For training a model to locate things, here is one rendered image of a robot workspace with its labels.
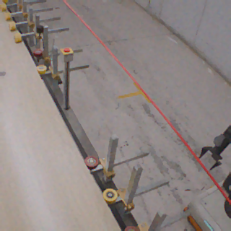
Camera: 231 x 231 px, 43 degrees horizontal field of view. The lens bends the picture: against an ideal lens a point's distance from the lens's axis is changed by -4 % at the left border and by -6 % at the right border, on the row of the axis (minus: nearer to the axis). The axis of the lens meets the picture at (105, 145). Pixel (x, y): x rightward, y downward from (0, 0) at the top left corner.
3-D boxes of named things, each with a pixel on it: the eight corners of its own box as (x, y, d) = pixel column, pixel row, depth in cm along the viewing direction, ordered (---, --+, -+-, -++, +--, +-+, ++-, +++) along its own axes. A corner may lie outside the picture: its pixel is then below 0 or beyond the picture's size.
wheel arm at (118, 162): (146, 152, 204) (146, 149, 201) (148, 156, 202) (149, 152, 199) (86, 172, 189) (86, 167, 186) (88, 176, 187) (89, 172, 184)
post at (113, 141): (107, 182, 202) (115, 132, 166) (109, 186, 200) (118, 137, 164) (102, 183, 201) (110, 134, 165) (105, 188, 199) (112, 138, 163)
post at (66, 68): (67, 105, 240) (68, 57, 206) (69, 108, 237) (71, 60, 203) (62, 106, 238) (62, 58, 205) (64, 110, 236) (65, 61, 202)
